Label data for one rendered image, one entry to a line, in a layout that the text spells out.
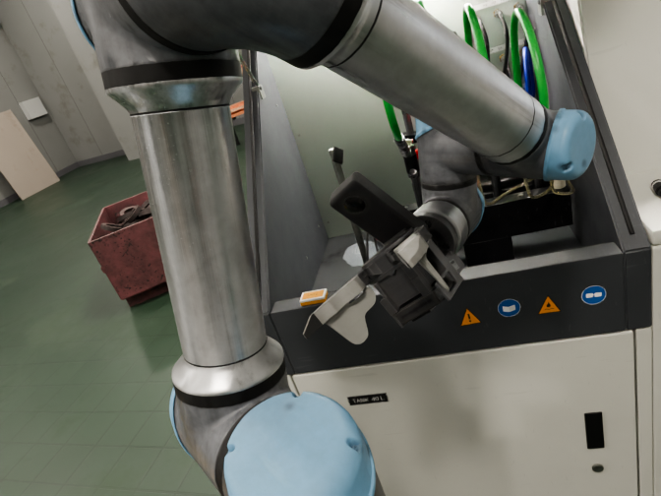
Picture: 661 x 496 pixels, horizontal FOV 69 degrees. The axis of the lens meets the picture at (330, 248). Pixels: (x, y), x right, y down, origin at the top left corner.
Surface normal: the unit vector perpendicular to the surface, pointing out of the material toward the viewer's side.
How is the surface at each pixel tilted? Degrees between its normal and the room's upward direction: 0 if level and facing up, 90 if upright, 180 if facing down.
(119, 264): 90
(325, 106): 90
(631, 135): 76
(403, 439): 90
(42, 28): 90
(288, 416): 7
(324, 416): 7
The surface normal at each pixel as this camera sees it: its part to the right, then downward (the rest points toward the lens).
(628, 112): -0.21, 0.26
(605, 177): -0.31, -0.30
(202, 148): 0.49, 0.22
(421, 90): 0.25, 0.81
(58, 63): -0.26, 0.50
